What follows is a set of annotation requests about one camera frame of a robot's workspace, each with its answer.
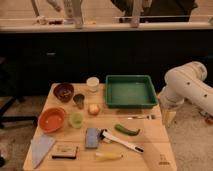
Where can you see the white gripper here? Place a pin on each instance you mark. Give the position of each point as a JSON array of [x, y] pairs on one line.
[[169, 101]]

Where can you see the yellow red apple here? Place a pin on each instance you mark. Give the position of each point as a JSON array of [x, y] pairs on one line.
[[93, 109]]

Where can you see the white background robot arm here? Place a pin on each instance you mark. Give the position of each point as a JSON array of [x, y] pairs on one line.
[[67, 7]]

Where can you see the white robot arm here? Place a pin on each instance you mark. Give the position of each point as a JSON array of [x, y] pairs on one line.
[[186, 82]]

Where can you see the dark brown bowl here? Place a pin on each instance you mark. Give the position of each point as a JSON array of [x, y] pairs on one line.
[[64, 92]]

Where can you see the orange red bowl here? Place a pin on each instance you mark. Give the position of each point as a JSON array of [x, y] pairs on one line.
[[51, 119]]

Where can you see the silver fork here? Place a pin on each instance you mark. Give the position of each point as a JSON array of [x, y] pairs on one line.
[[150, 117]]

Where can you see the green cucumber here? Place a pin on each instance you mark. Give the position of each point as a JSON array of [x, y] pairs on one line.
[[126, 131]]

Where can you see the green plastic tray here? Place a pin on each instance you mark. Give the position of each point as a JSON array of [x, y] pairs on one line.
[[130, 91]]

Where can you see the blue sponge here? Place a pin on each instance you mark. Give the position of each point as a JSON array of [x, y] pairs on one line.
[[92, 138]]

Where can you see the yellow banana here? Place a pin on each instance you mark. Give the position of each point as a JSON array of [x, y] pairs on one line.
[[108, 156]]

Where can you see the white cup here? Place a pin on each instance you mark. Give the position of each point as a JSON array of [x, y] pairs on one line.
[[92, 84]]

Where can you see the dark metal cup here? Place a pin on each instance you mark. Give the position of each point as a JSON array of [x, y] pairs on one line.
[[79, 100]]

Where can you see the light green cup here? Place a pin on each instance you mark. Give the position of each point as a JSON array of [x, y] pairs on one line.
[[76, 120]]

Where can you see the small tan black box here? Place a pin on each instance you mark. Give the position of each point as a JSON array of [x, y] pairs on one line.
[[64, 151]]

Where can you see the grey folded cloth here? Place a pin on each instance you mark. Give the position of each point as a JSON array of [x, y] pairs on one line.
[[40, 146]]

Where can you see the black office chair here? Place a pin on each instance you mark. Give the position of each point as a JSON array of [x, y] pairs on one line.
[[6, 119]]

